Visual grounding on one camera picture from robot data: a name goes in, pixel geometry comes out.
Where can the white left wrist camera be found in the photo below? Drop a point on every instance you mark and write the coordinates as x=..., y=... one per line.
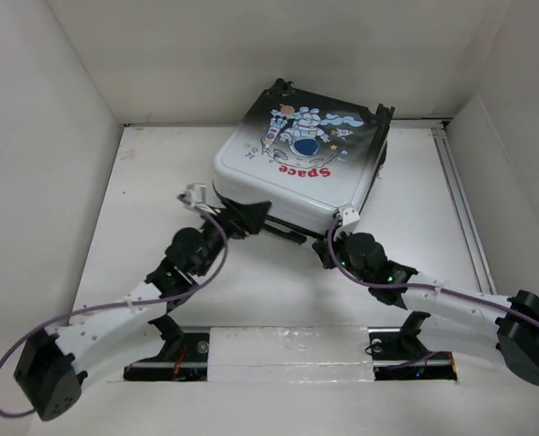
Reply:
x=193, y=197

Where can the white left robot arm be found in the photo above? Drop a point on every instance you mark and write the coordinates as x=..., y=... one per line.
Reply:
x=56, y=366

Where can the black white astronaut suitcase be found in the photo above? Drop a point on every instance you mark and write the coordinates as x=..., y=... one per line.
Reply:
x=307, y=154

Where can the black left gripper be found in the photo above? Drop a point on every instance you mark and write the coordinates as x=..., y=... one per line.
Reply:
x=244, y=219

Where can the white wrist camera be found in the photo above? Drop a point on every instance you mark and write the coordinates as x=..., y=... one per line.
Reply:
x=347, y=220
x=193, y=197

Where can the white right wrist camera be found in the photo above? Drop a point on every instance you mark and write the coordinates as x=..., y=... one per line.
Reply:
x=347, y=220

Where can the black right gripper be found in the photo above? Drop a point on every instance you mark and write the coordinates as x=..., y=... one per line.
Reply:
x=320, y=249

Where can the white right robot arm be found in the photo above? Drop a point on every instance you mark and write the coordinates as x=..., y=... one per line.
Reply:
x=498, y=328

